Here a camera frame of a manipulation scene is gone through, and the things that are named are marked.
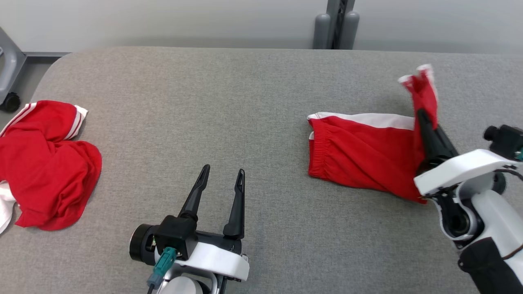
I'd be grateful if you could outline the grey metal post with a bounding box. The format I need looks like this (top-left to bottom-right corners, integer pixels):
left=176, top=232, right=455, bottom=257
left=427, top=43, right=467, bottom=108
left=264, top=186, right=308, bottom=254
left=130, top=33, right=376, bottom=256
left=325, top=0, right=356, bottom=49

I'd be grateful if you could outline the grey fabric sofa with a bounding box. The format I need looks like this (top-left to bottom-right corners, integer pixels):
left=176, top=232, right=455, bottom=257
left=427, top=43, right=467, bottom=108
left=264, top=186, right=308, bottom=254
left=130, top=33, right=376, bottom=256
left=0, top=46, right=523, bottom=294

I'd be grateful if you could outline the left camera cable teal plug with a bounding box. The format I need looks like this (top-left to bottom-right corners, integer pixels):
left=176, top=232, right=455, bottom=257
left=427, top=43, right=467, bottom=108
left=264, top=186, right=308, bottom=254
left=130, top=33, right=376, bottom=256
left=146, top=247, right=177, bottom=294

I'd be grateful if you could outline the grey cylinder bumper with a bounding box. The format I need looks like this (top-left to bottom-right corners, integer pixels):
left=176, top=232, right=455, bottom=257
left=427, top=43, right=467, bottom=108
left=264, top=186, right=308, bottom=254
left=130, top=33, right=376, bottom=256
left=339, top=11, right=360, bottom=50
left=313, top=13, right=331, bottom=49

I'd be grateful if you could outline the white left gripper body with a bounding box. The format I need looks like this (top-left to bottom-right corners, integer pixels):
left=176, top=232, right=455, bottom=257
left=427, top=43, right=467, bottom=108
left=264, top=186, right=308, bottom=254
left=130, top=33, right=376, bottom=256
left=130, top=224, right=250, bottom=282

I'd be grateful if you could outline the red shorts white stripe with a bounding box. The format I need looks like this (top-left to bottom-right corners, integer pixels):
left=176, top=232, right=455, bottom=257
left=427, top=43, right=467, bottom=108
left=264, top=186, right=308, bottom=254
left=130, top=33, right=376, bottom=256
left=307, top=63, right=440, bottom=204

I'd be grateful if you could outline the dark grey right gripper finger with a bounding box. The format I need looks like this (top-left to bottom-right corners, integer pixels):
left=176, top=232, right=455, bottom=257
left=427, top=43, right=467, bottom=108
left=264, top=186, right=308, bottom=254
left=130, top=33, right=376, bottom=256
left=416, top=109, right=444, bottom=173
left=434, top=127, right=459, bottom=161

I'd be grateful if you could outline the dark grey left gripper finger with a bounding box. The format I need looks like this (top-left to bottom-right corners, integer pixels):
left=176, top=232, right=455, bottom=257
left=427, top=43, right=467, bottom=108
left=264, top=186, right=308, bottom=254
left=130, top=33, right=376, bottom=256
left=223, top=169, right=246, bottom=240
left=178, top=164, right=211, bottom=222

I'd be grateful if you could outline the red shirt striped trim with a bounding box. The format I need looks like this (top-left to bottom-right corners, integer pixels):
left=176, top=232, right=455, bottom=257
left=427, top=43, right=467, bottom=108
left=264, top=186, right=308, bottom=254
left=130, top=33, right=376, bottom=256
left=0, top=100, right=103, bottom=235

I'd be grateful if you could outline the camera cable teal plug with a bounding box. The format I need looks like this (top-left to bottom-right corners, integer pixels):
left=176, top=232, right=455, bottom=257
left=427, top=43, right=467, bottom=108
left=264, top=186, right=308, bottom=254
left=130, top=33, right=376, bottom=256
left=146, top=247, right=177, bottom=294
left=496, top=148, right=523, bottom=181

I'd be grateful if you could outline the right camera cable teal plug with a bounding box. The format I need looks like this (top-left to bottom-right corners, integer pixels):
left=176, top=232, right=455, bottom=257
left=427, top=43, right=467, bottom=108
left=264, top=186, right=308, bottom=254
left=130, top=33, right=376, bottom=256
left=496, top=148, right=523, bottom=181

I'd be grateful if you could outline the grey metal frame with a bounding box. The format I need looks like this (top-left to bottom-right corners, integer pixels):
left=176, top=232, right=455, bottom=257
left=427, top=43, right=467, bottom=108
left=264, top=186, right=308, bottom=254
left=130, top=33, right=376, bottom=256
left=0, top=27, right=27, bottom=105

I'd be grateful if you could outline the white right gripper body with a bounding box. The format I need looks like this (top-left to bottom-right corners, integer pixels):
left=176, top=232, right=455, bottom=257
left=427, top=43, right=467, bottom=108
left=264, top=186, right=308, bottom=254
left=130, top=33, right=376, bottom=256
left=413, top=149, right=517, bottom=196

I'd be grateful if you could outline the black caster wheel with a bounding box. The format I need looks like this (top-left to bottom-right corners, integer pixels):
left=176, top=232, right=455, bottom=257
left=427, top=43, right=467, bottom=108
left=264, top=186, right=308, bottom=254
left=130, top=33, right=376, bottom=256
left=0, top=92, right=21, bottom=113

